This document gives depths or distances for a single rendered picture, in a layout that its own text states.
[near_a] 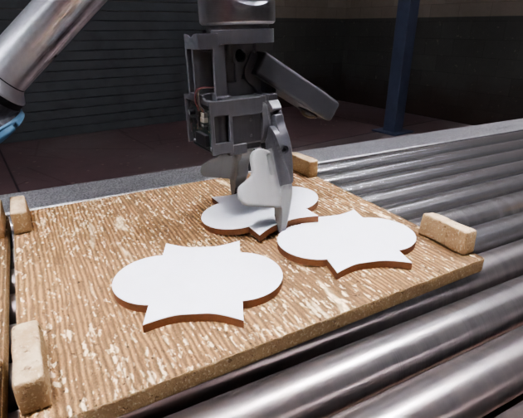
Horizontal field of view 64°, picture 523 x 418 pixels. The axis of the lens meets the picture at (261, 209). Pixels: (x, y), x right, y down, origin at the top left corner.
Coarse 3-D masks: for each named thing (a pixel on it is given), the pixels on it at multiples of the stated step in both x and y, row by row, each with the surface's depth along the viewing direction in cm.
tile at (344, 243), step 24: (336, 216) 49; (360, 216) 49; (288, 240) 43; (312, 240) 43; (336, 240) 43; (360, 240) 43; (384, 240) 43; (408, 240) 43; (312, 264) 40; (336, 264) 39; (360, 264) 39; (384, 264) 40; (408, 264) 39
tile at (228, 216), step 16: (304, 192) 53; (208, 208) 51; (224, 208) 50; (240, 208) 50; (256, 208) 50; (272, 208) 49; (304, 208) 49; (208, 224) 47; (224, 224) 46; (240, 224) 46; (256, 224) 46; (272, 224) 46; (288, 224) 46
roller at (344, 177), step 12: (492, 144) 88; (504, 144) 88; (516, 144) 89; (432, 156) 80; (444, 156) 80; (456, 156) 81; (468, 156) 82; (480, 156) 84; (360, 168) 73; (372, 168) 73; (384, 168) 74; (396, 168) 75; (408, 168) 76; (336, 180) 69; (348, 180) 70; (12, 240) 50
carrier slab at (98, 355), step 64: (192, 192) 58; (320, 192) 58; (64, 256) 42; (128, 256) 42; (448, 256) 42; (64, 320) 33; (128, 320) 33; (256, 320) 33; (320, 320) 33; (64, 384) 27; (128, 384) 27; (192, 384) 29
